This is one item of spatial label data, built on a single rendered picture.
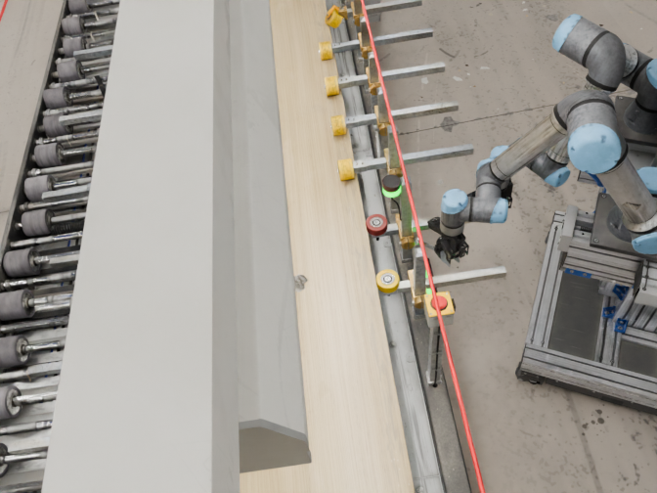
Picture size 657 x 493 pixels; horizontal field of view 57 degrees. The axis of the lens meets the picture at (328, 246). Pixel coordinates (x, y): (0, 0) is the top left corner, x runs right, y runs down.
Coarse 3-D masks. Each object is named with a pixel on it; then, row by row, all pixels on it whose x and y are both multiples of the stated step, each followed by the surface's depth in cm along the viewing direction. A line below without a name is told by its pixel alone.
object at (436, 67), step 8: (432, 64) 264; (440, 64) 264; (384, 72) 264; (392, 72) 264; (400, 72) 263; (408, 72) 263; (416, 72) 264; (424, 72) 264; (432, 72) 265; (344, 80) 264; (352, 80) 264; (360, 80) 264; (384, 80) 265
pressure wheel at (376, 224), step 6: (372, 216) 227; (378, 216) 226; (384, 216) 226; (366, 222) 226; (372, 222) 226; (378, 222) 225; (384, 222) 225; (372, 228) 224; (378, 228) 223; (384, 228) 224; (372, 234) 225; (378, 234) 225; (378, 240) 234
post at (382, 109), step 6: (378, 90) 234; (378, 96) 234; (378, 102) 237; (384, 102) 237; (378, 108) 240; (384, 108) 239; (378, 114) 245; (384, 114) 242; (384, 120) 245; (384, 138) 253; (384, 144) 256
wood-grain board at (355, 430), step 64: (320, 0) 311; (320, 64) 282; (320, 128) 258; (320, 192) 237; (320, 256) 220; (320, 320) 205; (320, 384) 192; (384, 384) 189; (320, 448) 180; (384, 448) 178
